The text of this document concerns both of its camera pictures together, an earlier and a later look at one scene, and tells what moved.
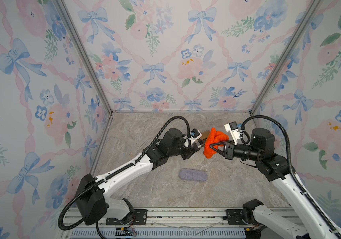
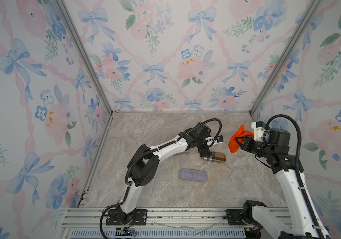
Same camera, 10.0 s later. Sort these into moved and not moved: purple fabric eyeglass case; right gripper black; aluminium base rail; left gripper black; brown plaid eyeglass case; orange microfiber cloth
Moved: left gripper black; orange microfiber cloth; brown plaid eyeglass case; right gripper black
Not moved: aluminium base rail; purple fabric eyeglass case
